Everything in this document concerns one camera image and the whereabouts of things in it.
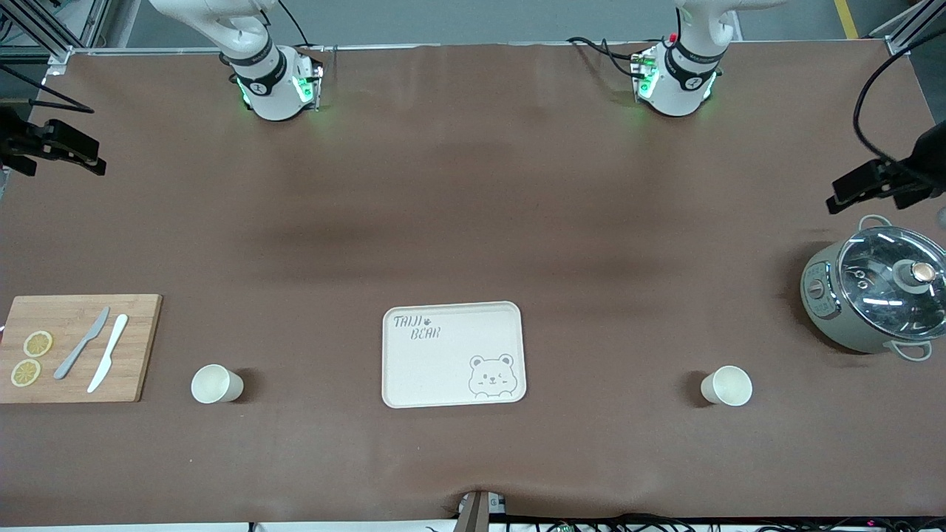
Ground white plastic knife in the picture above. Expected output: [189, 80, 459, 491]
[87, 314, 129, 394]

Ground brown grey table edge clamp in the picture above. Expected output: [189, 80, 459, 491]
[455, 489, 509, 532]

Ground bamboo cutting board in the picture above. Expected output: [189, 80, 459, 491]
[0, 294, 163, 404]

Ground brown table mat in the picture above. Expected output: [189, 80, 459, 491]
[0, 41, 946, 527]

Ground white paper-like cup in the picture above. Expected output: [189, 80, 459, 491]
[700, 365, 753, 407]
[191, 364, 245, 405]

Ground beige bear print tray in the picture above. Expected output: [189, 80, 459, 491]
[381, 301, 528, 409]

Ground black right base cable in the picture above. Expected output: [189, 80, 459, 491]
[277, 0, 311, 49]

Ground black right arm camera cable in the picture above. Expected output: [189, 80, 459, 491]
[0, 63, 95, 114]

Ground aluminium frame profile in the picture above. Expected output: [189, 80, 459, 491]
[872, 0, 946, 56]
[0, 0, 112, 71]

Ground black left base cables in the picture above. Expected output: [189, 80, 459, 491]
[567, 35, 666, 78]

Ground grey plastic knife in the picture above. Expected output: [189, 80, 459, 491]
[53, 307, 110, 381]

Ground grey-green electric pot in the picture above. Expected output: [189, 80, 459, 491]
[800, 214, 946, 363]

